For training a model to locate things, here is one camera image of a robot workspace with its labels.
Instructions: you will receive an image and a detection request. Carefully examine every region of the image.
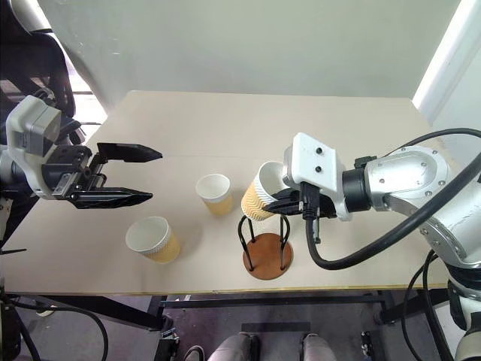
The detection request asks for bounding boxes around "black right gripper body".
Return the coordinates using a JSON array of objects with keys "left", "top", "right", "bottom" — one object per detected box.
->
[{"left": 285, "top": 187, "right": 338, "bottom": 220}]

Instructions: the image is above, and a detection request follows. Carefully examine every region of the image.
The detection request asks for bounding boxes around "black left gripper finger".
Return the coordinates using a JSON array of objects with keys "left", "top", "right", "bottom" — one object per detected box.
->
[
  {"left": 96, "top": 142, "right": 164, "bottom": 165},
  {"left": 70, "top": 187, "right": 154, "bottom": 210}
]

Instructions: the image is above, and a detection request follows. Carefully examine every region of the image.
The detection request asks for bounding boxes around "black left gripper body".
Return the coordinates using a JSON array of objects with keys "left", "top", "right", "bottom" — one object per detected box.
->
[{"left": 41, "top": 144, "right": 110, "bottom": 200}]

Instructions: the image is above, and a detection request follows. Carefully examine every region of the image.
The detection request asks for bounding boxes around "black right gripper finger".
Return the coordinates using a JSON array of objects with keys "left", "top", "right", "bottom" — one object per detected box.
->
[{"left": 262, "top": 190, "right": 290, "bottom": 217}]

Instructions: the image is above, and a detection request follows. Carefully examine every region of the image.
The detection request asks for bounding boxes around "yellow ribbed paper cup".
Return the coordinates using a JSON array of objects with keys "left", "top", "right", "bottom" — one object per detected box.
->
[
  {"left": 124, "top": 215, "right": 182, "bottom": 265},
  {"left": 195, "top": 173, "right": 234, "bottom": 217},
  {"left": 240, "top": 161, "right": 287, "bottom": 223}
]

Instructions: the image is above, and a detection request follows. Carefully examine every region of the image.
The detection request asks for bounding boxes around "black floor tape strip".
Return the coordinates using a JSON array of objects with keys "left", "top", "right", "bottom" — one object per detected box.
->
[{"left": 240, "top": 321, "right": 312, "bottom": 334}]

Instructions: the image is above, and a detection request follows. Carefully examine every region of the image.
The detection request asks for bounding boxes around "grey rounded shape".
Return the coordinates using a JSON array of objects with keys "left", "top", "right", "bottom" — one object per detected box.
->
[
  {"left": 207, "top": 332, "right": 260, "bottom": 361},
  {"left": 301, "top": 332, "right": 340, "bottom": 361}
]

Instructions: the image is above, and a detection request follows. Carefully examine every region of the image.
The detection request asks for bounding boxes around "white and grey machine part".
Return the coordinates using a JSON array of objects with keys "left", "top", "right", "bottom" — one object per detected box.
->
[{"left": 6, "top": 0, "right": 53, "bottom": 35}]

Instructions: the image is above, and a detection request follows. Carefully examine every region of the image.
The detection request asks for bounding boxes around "dark shoe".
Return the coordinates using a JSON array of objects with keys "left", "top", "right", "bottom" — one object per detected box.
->
[{"left": 183, "top": 344, "right": 206, "bottom": 361}]

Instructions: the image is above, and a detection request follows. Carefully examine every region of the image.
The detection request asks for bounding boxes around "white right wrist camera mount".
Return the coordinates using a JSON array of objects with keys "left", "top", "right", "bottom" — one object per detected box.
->
[{"left": 283, "top": 132, "right": 355, "bottom": 223}]

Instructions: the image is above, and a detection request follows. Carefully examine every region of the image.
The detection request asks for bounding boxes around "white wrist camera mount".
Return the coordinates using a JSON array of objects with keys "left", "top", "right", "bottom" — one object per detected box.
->
[
  {"left": 5, "top": 95, "right": 63, "bottom": 201},
  {"left": 283, "top": 132, "right": 355, "bottom": 223}
]

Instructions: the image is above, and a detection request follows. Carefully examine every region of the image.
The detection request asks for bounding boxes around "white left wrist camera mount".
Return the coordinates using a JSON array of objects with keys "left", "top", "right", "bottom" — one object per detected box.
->
[{"left": 5, "top": 95, "right": 63, "bottom": 201}]

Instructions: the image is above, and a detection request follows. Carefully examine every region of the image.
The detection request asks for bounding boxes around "wire cup holder wooden base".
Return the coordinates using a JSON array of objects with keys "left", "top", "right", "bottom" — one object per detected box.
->
[{"left": 237, "top": 214, "right": 295, "bottom": 281}]

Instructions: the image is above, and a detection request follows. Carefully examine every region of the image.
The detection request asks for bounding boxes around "thick black right wrist cable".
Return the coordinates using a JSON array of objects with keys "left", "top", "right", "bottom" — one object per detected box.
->
[{"left": 299, "top": 150, "right": 481, "bottom": 272}]

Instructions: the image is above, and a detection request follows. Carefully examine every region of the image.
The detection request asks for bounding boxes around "black robot body cable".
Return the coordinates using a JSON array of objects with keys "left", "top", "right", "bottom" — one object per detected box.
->
[
  {"left": 422, "top": 259, "right": 455, "bottom": 361},
  {"left": 400, "top": 249, "right": 440, "bottom": 361}
]

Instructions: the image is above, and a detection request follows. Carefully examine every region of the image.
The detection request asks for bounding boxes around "black floor cable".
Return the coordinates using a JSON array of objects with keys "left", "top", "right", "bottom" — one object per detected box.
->
[{"left": 0, "top": 296, "right": 110, "bottom": 361}]

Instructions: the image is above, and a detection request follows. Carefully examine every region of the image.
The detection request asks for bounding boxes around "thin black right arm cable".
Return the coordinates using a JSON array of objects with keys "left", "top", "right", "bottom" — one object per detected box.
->
[{"left": 354, "top": 128, "right": 481, "bottom": 169}]

